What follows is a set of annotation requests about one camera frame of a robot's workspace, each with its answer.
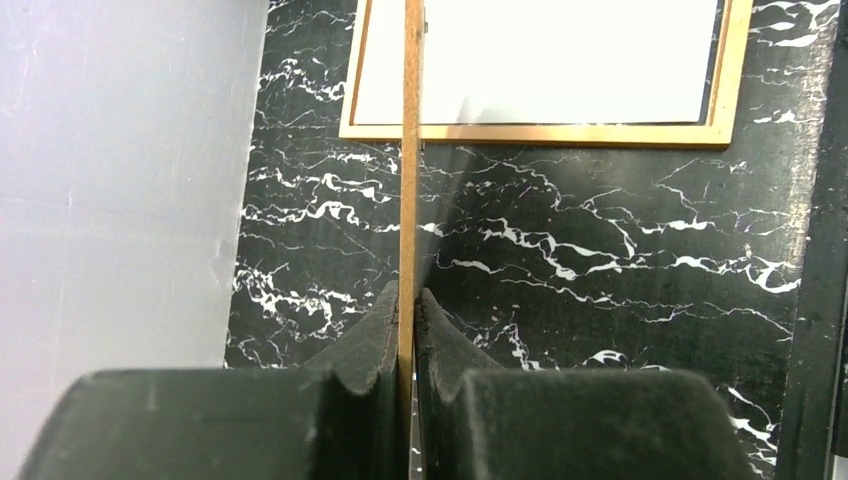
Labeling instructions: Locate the orange wooden picture frame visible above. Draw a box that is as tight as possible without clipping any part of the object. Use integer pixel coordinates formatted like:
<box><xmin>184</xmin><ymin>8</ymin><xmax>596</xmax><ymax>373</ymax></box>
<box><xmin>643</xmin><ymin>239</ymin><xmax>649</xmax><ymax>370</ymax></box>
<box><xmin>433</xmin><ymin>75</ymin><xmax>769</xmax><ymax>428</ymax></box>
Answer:
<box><xmin>339</xmin><ymin>1</ymin><xmax>753</xmax><ymax>149</ymax></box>

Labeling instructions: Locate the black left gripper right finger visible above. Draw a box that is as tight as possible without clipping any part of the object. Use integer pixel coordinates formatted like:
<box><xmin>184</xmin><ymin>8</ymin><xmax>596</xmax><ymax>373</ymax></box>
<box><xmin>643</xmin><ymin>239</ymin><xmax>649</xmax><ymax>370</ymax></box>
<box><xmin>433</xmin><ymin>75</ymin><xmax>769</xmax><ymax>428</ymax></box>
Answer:
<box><xmin>415</xmin><ymin>290</ymin><xmax>754</xmax><ymax>479</ymax></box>

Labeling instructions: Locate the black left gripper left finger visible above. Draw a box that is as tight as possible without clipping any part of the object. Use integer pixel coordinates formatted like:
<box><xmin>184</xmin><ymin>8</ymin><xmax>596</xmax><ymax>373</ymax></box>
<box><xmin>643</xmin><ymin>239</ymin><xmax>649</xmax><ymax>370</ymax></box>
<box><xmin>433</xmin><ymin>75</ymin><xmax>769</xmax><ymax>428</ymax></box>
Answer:
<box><xmin>19</xmin><ymin>282</ymin><xmax>401</xmax><ymax>479</ymax></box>

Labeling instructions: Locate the brown frame backing board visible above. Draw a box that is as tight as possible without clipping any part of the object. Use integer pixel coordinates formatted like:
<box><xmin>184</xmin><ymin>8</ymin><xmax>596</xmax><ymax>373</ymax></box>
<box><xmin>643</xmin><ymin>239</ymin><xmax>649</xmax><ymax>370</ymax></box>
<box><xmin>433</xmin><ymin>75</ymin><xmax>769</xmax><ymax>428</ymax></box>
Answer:
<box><xmin>397</xmin><ymin>0</ymin><xmax>425</xmax><ymax>424</ymax></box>

